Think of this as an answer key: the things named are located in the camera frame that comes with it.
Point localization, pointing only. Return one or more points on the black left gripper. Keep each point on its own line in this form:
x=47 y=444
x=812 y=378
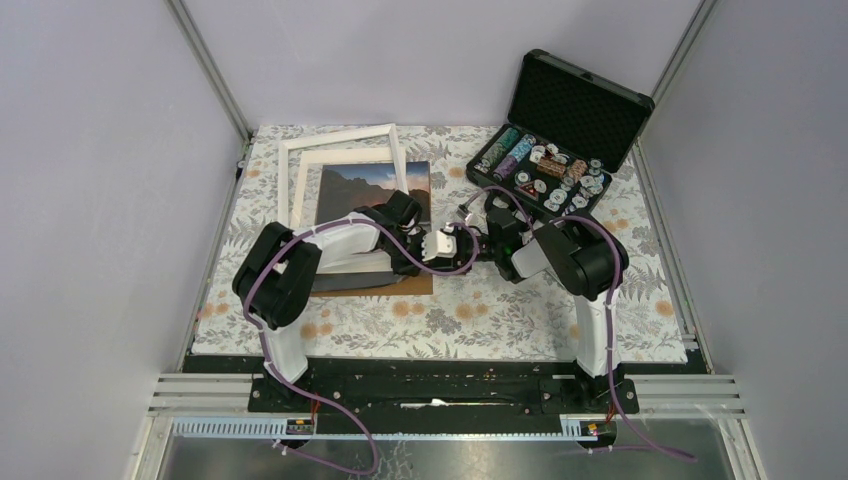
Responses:
x=410 y=268

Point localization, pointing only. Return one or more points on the sunset landscape photo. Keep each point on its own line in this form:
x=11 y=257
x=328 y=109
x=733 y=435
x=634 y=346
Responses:
x=419 y=189

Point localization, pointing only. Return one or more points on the white photo mat border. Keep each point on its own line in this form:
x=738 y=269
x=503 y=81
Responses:
x=331 y=183

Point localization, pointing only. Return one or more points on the white picture frame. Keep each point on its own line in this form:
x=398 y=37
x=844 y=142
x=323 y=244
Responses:
x=289 y=151

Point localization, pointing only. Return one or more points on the brown frame backing board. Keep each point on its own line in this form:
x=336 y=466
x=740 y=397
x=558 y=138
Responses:
x=397 y=285

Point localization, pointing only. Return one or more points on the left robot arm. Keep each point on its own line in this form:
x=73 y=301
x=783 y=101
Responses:
x=368 y=248

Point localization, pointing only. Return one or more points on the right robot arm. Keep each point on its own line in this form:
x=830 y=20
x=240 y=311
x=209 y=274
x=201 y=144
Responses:
x=586 y=260

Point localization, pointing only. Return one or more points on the black poker chip case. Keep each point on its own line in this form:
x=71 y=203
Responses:
x=567 y=132

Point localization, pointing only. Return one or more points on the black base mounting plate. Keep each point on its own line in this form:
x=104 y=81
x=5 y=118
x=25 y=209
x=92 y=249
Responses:
x=440 y=396

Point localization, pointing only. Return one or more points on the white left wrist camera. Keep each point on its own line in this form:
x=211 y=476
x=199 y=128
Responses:
x=441 y=243

